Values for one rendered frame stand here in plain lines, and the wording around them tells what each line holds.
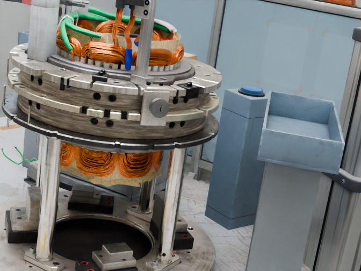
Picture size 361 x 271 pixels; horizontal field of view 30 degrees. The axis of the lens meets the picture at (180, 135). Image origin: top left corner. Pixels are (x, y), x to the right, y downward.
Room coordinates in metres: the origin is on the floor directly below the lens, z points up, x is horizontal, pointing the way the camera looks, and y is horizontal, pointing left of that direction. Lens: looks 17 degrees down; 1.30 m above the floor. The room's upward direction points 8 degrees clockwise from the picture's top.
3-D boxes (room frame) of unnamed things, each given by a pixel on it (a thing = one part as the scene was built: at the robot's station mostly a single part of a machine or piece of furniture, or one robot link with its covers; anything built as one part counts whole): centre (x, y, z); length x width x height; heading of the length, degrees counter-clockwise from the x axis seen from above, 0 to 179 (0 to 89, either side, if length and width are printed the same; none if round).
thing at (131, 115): (0.86, 0.07, 1.05); 0.02 x 0.02 x 0.01; 17
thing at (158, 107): (0.84, 0.03, 1.07); 0.03 x 0.01 x 0.03; 115
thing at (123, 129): (1.01, 0.11, 1.05); 0.29 x 0.29 x 0.06
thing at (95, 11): (1.08, 0.10, 1.15); 0.15 x 0.04 x 0.02; 67
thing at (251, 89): (1.20, -0.12, 1.04); 0.04 x 0.04 x 0.01
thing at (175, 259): (0.94, 0.00, 0.81); 0.07 x 0.03 x 0.01; 150
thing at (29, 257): (0.90, 0.17, 0.81); 0.07 x 0.03 x 0.01; 60
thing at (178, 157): (0.94, 0.00, 0.91); 0.02 x 0.02 x 0.21
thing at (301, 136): (0.97, -0.17, 0.92); 0.25 x 0.11 x 0.28; 173
